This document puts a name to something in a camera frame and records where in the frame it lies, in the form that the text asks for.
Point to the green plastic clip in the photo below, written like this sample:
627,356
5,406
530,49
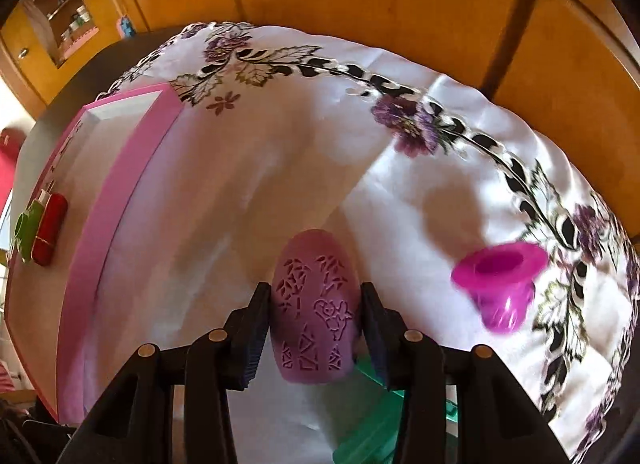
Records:
26,229

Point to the pink shallow box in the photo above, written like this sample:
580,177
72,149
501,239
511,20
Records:
96,166

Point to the red lipstick tube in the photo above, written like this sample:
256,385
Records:
44,244

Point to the white floral embroidered tablecloth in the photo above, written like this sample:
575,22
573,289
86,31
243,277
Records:
281,132

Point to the wooden wall cabinet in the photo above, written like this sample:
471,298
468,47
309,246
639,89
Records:
570,68

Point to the teal plastic comb stand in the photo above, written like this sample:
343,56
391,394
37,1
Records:
374,439

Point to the magenta plastic cup mould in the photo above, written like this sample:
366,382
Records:
501,281

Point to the wooden display shelf door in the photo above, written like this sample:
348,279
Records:
43,44

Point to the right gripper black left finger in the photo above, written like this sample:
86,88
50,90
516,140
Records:
247,330

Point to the pink blue flat item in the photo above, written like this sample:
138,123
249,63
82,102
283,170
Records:
125,28

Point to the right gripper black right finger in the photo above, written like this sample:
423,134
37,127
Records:
383,329

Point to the mauve oval patterned case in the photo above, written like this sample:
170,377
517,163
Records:
314,318

